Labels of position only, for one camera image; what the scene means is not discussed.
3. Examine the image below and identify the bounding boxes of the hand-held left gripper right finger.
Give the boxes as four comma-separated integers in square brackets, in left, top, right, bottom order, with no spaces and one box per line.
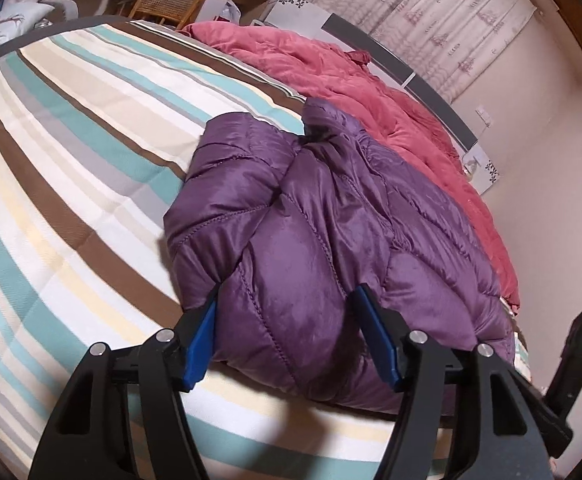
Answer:
[352,282,554,480]

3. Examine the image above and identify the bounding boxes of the white grey bed headboard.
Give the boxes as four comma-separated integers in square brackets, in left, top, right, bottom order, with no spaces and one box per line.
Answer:
[263,0,500,196]

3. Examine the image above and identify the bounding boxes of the purple down jacket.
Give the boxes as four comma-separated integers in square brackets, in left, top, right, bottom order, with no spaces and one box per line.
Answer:
[163,96,516,416]

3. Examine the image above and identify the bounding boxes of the clear plastic bag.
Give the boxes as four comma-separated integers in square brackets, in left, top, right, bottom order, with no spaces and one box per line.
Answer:
[218,0,244,24]

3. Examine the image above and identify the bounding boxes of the wooden white cabinet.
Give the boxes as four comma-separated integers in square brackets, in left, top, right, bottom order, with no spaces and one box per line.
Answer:
[208,0,272,23]

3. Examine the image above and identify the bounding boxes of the white patterned window curtain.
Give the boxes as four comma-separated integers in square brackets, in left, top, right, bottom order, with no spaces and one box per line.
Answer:
[308,0,539,103]

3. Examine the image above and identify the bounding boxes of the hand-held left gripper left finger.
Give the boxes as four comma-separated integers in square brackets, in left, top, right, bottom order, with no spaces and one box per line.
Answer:
[28,290,222,480]

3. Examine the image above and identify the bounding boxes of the white deer print pillow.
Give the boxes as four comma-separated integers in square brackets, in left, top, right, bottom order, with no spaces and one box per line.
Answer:
[0,0,56,61]

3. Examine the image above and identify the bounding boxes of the striped bed sheet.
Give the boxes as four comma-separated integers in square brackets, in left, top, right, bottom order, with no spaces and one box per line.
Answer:
[0,19,539,480]

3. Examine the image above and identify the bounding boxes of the red quilt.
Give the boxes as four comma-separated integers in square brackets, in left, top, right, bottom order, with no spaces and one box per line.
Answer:
[183,21,522,317]

